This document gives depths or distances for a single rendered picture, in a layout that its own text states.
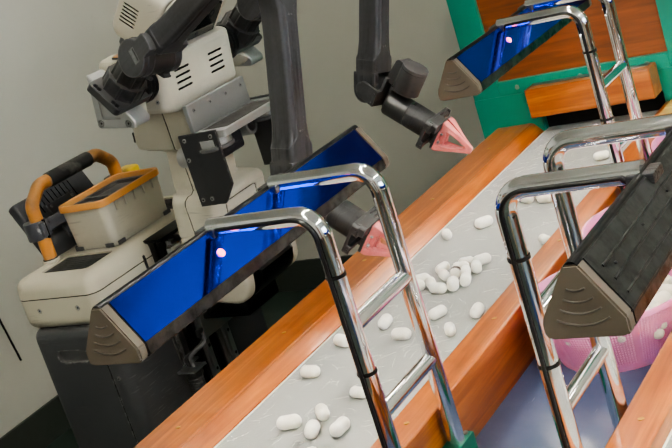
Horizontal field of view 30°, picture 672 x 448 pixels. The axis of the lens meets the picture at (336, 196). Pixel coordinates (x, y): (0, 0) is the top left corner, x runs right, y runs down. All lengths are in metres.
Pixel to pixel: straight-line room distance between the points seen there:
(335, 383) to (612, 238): 0.88
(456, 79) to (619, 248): 1.06
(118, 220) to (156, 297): 1.48
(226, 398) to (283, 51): 0.63
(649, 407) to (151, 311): 0.61
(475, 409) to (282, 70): 0.74
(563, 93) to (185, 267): 1.57
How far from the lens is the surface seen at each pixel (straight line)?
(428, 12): 4.14
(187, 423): 1.94
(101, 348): 1.43
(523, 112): 3.04
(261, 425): 1.90
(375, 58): 2.61
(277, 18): 2.22
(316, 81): 4.42
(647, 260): 1.18
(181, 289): 1.48
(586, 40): 2.32
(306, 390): 1.97
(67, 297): 2.84
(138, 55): 2.45
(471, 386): 1.81
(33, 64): 4.35
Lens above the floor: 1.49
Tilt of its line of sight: 15 degrees down
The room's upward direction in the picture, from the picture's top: 18 degrees counter-clockwise
